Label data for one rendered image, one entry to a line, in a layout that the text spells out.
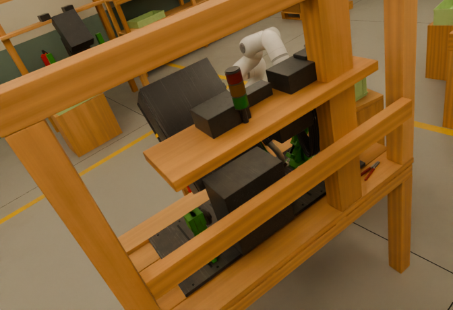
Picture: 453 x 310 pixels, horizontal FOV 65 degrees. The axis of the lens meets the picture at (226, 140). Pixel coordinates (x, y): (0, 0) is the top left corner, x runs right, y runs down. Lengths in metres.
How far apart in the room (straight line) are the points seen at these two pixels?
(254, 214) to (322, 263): 1.46
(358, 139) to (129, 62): 0.97
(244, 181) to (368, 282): 1.39
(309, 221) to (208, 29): 1.05
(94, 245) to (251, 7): 0.81
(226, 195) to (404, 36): 0.96
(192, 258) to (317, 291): 1.46
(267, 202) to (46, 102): 0.78
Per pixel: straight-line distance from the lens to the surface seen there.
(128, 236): 1.96
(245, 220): 1.26
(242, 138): 1.12
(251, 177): 1.44
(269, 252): 1.64
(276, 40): 1.81
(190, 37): 0.99
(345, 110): 1.48
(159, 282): 1.21
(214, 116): 1.14
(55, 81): 0.90
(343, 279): 2.60
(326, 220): 1.72
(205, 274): 1.62
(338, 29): 1.34
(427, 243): 2.81
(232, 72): 1.10
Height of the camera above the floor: 2.13
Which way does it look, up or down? 31 degrees down
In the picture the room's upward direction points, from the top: 17 degrees counter-clockwise
